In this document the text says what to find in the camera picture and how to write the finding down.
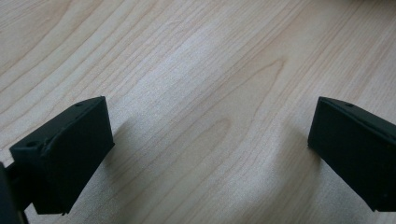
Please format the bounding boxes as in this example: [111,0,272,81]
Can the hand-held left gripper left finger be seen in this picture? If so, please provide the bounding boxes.
[8,95,116,217]

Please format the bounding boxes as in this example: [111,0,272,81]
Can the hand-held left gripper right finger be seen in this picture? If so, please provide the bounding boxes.
[307,96,396,213]

